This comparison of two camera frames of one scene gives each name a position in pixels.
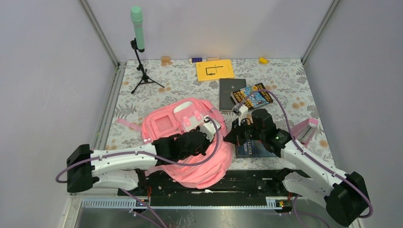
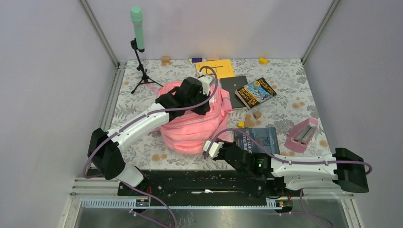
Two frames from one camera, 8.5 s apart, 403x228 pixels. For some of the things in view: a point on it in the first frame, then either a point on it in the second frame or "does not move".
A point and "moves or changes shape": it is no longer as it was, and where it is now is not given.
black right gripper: x=235 y=136 → x=225 y=144
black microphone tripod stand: x=145 y=78 does not move
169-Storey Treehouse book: x=255 y=100 moves or changes shape
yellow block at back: x=262 y=60 does not move
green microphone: x=137 y=16 does not move
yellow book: x=214 y=70 does not move
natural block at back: x=165 y=59 does not move
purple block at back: x=196 y=59 does not move
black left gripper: x=203 y=152 → x=203 y=109
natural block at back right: x=213 y=59 does not move
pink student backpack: x=177 y=117 moves or changes shape
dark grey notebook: x=226 y=86 moves or changes shape
